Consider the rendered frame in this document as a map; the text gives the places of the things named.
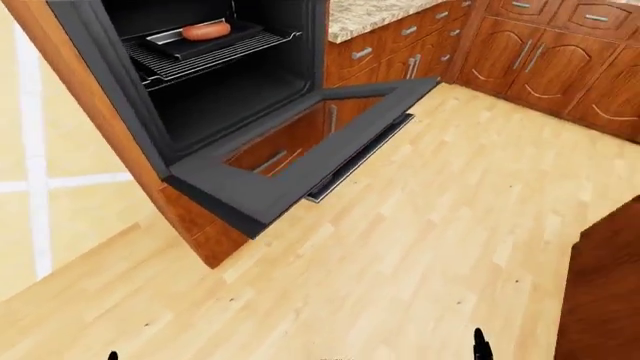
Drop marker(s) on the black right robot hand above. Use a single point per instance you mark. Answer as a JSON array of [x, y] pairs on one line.
[[482, 348]]

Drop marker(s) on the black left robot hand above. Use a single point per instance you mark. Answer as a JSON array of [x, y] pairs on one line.
[[113, 356]]

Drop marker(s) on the wooden oven housing cabinet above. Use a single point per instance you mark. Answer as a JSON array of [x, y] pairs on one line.
[[190, 221]]

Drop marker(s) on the dark grey glass oven door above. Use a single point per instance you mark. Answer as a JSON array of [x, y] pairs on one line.
[[235, 191]]

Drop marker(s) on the black built-in oven body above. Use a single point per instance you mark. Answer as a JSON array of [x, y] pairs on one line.
[[235, 93]]

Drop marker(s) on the wooden kitchen island cabinet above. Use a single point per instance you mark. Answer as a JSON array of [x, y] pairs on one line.
[[610, 285]]

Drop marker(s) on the wooden cabinet with arched doors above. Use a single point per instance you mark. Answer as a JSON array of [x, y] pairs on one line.
[[565, 78]]

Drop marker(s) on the wooden base cabinet with drawers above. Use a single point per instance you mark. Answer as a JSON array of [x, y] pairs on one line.
[[385, 56]]

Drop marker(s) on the black baking tray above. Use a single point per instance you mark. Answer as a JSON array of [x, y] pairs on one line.
[[215, 44]]

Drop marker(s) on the reddish brown sausage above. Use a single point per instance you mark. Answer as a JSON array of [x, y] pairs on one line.
[[206, 31]]

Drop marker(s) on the speckled granite countertop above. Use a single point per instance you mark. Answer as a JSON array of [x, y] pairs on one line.
[[370, 17]]

